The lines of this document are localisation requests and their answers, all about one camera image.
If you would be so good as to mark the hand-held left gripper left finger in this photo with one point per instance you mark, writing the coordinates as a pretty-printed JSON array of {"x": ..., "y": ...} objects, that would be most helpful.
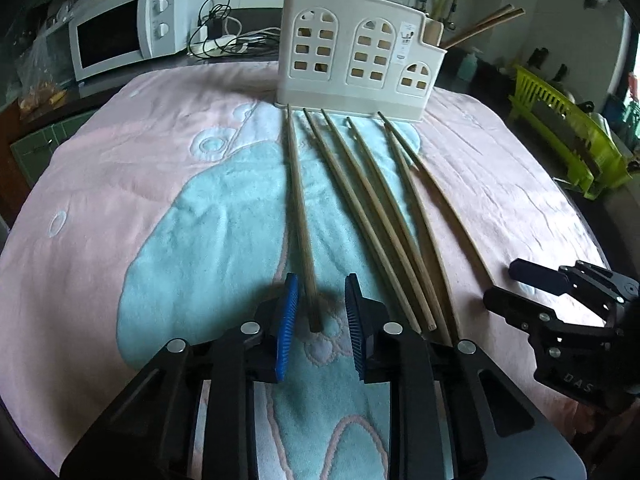
[{"x": 287, "y": 330}]

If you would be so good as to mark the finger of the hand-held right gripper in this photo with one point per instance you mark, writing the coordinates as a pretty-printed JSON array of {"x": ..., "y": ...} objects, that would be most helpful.
[
  {"x": 537, "y": 275},
  {"x": 515, "y": 310}
]

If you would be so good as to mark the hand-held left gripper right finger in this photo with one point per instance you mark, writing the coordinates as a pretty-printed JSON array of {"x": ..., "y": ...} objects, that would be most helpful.
[{"x": 354, "y": 330}]

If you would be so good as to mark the bunch of wooden chopsticks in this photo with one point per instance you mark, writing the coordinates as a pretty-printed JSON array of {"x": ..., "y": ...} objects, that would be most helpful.
[{"x": 424, "y": 317}]

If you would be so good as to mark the long wooden chopstick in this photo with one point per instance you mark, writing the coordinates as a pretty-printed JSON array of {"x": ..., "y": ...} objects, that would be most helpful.
[{"x": 300, "y": 210}]

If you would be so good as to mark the white plastic chopstick holder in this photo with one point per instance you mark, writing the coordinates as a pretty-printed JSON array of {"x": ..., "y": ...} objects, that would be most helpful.
[{"x": 345, "y": 95}]

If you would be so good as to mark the white dishes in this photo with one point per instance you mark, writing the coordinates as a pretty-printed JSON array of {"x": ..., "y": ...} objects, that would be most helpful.
[{"x": 602, "y": 120}]

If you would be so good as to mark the lime green dish rack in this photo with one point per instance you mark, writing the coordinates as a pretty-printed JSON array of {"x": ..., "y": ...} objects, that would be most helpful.
[{"x": 550, "y": 105}]

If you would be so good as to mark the pink printed towel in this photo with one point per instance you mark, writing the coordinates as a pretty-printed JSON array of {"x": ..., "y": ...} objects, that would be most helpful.
[{"x": 125, "y": 185}]

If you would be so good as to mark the blue soap bottle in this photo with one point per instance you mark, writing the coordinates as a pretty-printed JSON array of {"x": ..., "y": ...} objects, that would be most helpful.
[{"x": 469, "y": 67}]

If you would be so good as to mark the white power strip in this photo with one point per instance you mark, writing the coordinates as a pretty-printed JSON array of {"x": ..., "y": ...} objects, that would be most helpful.
[{"x": 220, "y": 46}]

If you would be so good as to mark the green base cabinet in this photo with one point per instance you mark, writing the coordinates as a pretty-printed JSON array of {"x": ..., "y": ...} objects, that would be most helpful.
[{"x": 45, "y": 145}]

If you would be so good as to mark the black power adapter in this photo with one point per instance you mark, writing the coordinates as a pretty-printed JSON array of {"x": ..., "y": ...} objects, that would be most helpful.
[{"x": 215, "y": 29}]

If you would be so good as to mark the white microwave oven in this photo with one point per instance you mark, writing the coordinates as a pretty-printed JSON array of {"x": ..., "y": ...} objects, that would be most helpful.
[{"x": 175, "y": 15}]

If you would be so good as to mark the clear plastic bag with food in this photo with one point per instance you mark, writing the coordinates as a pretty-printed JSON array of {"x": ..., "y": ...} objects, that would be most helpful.
[{"x": 40, "y": 85}]

